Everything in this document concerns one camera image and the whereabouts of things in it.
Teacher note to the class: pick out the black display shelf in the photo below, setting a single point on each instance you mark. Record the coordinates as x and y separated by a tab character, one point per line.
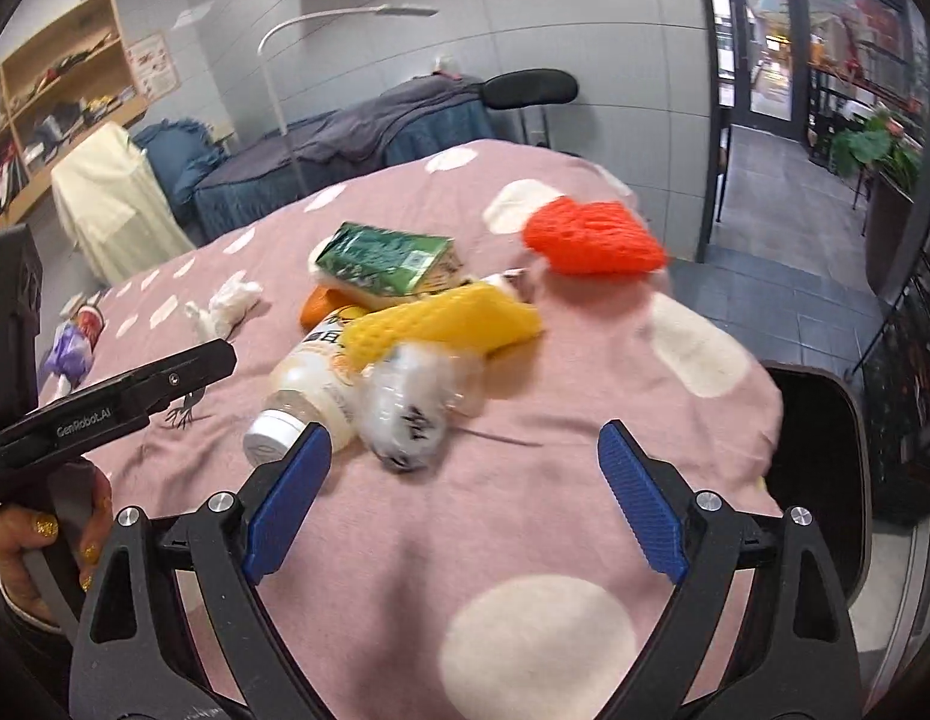
825	112

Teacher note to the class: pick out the blue ruffled cushion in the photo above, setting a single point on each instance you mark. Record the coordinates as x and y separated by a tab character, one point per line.
172	157

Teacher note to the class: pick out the yellow foam net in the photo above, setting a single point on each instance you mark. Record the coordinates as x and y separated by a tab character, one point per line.
435	322

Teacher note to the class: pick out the person's left hand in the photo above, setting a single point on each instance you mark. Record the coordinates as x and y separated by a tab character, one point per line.
11	540

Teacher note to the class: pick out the glass door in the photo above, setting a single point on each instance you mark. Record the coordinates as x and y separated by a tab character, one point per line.
765	37

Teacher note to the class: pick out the white floor lamp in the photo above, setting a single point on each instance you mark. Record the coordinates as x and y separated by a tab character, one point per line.
345	13

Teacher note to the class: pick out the black padded headrest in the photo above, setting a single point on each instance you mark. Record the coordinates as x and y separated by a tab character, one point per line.
529	88

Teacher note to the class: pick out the purple plastic bag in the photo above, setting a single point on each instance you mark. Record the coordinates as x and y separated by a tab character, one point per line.
67	349

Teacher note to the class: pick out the plastic bottle with white cap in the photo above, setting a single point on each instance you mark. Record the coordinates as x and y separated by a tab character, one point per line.
307	382

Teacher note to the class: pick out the clear plastic bag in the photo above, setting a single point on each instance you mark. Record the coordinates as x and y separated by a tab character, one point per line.
409	405

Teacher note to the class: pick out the white tissue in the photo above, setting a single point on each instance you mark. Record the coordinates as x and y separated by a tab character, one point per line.
229	300

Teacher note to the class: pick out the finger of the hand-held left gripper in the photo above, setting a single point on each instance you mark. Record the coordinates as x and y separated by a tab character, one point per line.
187	371

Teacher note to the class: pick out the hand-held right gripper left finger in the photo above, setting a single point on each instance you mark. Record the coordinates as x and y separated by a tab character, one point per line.
285	510

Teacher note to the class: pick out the wooden shelf unit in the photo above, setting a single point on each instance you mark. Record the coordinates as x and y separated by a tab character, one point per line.
112	30

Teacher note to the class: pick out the cream cloth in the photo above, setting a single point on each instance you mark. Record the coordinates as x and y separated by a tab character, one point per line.
112	202

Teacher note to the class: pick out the grey blanket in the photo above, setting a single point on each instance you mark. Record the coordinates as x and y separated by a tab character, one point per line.
375	127

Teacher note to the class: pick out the orange-red foam net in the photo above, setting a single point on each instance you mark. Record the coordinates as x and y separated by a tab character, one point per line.
592	236

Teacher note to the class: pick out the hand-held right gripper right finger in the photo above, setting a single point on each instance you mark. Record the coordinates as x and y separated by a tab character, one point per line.
645	502

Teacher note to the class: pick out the person's left forearm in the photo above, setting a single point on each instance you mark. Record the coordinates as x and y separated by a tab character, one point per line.
19	660

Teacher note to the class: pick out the red and white cup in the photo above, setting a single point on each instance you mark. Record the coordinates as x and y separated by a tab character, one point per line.
92	322

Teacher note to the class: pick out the green potted plant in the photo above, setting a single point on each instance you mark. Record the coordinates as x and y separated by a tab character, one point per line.
877	150

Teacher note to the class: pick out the pink polka dot blanket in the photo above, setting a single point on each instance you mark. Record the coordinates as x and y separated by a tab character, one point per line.
510	480

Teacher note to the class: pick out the green snack packet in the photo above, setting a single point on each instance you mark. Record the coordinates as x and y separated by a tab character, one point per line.
375	262

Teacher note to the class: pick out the wall poster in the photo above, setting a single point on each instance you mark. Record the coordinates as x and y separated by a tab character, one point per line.
154	65

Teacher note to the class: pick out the small white wrapper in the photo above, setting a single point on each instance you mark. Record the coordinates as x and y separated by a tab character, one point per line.
514	283

